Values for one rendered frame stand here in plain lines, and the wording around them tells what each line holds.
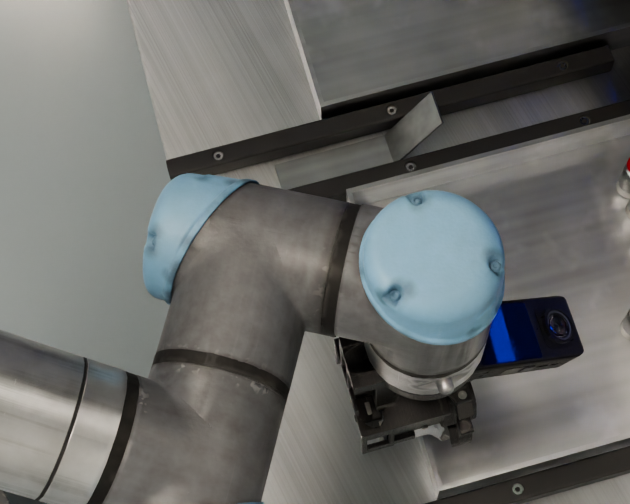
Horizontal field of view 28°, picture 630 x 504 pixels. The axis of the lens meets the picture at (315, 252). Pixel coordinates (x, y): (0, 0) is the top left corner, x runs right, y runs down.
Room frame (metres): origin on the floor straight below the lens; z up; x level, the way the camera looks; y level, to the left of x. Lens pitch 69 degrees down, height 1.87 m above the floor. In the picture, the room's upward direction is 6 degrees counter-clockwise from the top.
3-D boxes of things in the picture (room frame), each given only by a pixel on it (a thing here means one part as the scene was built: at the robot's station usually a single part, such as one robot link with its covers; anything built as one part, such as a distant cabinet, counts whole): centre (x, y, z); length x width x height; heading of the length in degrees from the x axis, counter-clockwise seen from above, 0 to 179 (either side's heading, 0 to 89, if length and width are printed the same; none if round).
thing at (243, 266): (0.24, 0.04, 1.21); 0.11 x 0.11 x 0.08; 71
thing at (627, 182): (0.41, -0.27, 0.90); 0.02 x 0.02 x 0.05
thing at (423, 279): (0.23, -0.06, 1.22); 0.09 x 0.08 x 0.11; 71
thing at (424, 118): (0.47, -0.05, 0.91); 0.14 x 0.03 x 0.06; 100
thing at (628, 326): (0.29, -0.25, 0.90); 0.02 x 0.02 x 0.04
